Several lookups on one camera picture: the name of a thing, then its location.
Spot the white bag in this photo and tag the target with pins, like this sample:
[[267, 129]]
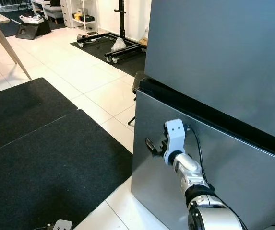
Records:
[[31, 19]]

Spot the clear knotted plastic bag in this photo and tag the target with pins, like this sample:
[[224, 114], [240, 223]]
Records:
[[119, 45]]

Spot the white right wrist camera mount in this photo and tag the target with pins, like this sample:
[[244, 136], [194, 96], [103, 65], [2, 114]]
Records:
[[174, 136]]

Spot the black bin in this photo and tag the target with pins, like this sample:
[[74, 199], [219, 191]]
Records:
[[31, 31]]

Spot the grey ottoman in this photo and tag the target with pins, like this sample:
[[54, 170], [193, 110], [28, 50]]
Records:
[[54, 10]]

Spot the black wheeled gantry stand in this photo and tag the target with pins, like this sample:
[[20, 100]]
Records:
[[121, 19]]

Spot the flat cardboard boxes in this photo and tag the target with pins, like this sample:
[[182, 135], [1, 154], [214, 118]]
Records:
[[143, 42]]

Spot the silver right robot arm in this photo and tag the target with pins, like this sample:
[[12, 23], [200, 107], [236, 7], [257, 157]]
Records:
[[190, 175]]

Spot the silver fridge door with shelves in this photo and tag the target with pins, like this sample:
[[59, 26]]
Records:
[[156, 196]]

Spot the grey fridge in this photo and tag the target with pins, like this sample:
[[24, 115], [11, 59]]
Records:
[[219, 57]]

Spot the black floor mat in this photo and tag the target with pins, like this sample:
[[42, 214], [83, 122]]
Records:
[[27, 110], [132, 64], [55, 177]]

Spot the white shelf unit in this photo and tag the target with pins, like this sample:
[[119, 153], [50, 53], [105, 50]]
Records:
[[67, 12]]

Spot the grey floor power box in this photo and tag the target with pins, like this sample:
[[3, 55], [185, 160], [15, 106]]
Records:
[[63, 225]]

